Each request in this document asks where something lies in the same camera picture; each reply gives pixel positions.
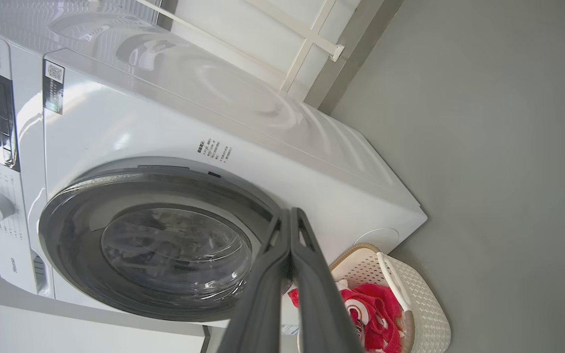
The white detergent drawer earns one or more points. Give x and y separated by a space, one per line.
20 264

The red clothing item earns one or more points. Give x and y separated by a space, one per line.
375 304

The cream perforated laundry basket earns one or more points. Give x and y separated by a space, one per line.
424 304

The white cross-bar frame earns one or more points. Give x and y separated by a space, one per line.
307 44

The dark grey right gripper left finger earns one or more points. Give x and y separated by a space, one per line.
258 304

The grey round glass washer door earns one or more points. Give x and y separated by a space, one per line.
76 245

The round white filter cover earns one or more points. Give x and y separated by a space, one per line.
378 240

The white front-load washing machine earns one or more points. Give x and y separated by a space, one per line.
165 108

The blue energy label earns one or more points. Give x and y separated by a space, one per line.
290 329

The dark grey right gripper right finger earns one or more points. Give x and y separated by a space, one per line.
319 304

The printed warning sticker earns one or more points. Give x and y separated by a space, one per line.
214 149

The black QR code sticker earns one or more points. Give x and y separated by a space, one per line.
54 88

